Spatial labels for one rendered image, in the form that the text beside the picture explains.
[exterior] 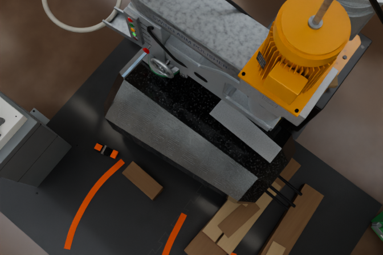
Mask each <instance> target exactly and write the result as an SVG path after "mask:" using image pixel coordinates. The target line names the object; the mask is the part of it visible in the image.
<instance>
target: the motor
mask: <svg viewBox="0 0 383 255"><path fill-rule="evenodd" d="M323 2H324V0H287V1H286V2H285V3H284V4H283V5H282V7H281V8H280V10H279V12H278V14H277V17H276V18H275V21H274V22H273V23H272V26H271V28H270V31H269V33H268V35H267V37H266V39H265V40H264V42H263V43H262V44H261V45H260V47H259V48H258V49H257V51H256V52H255V53H254V54H253V56H252V57H251V59H250V60H249V61H248V62H247V64H246V65H245V66H244V68H243V69H242V70H241V71H240V73H239V74H238V77H239V78H241V79H242V80H243V81H245V82H246V83H248V84H250V85H251V86H252V87H254V88H255V89H256V90H258V91H260V92H261V93H263V94H264V95H265V96H267V97H268V98H269V99H271V100H272V101H274V102H275V103H277V104H278V105H280V106H281V107H282V108H284V109H285V110H287V111H288V112H290V113H291V114H293V115H294V116H295V117H297V116H298V115H299V114H300V113H301V111H302V110H303V108H304V107H305V106H306V104H307V103H308V101H309V100H310V99H311V97H312V96H313V94H314V93H315V92H316V90H317V89H318V87H319V86H320V84H321V83H322V82H323V80H324V79H325V77H326V76H327V74H328V73H329V72H330V70H331V69H332V67H333V66H334V65H335V63H336V62H335V60H336V59H337V56H338V55H339V54H340V52H341V51H342V50H343V48H344V47H345V46H346V45H347V42H348V41H349V38H350V35H351V22H350V19H349V16H348V14H347V12H346V11H345V9H344V8H343V7H342V5H341V4H340V3H339V2H338V1H336V0H333V2H332V3H331V5H330V7H329V8H328V10H327V12H326V13H325V14H324V16H323V18H322V20H323V25H322V26H321V27H320V28H319V29H318V30H313V29H311V28H310V27H309V26H308V20H309V18H310V17H311V16H313V15H316V13H317V12H318V10H319V8H320V6H321V5H322V3H323Z"/></svg>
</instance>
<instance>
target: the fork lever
mask: <svg viewBox="0 0 383 255"><path fill-rule="evenodd" d="M114 9H115V10H116V11H117V12H118V13H117V15H116V16H115V17H114V19H113V20H112V21H111V22H110V23H109V22H107V21H105V20H102V21H103V22H104V23H105V24H106V26H107V27H109V28H110V29H112V30H114V31H116V32H117V33H119V34H120V35H122V36H124V37H126V38H127V39H129V40H131V41H133V42H134V43H136V44H137V41H135V40H134V39H133V38H131V35H130V33H129V29H128V26H127V22H126V20H125V16H124V12H123V11H122V10H120V9H118V8H117V7H114ZM180 76H181V77H183V78H185V75H184V74H183V73H180Z"/></svg>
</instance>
